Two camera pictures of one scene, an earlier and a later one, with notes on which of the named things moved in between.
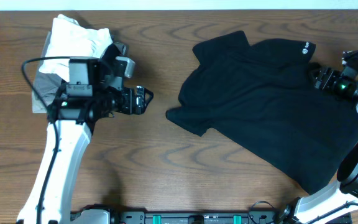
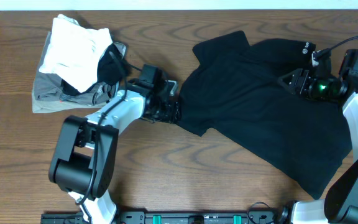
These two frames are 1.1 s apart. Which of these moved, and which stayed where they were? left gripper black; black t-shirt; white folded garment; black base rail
Moved: left gripper black
Stayed: black base rail; black t-shirt; white folded garment
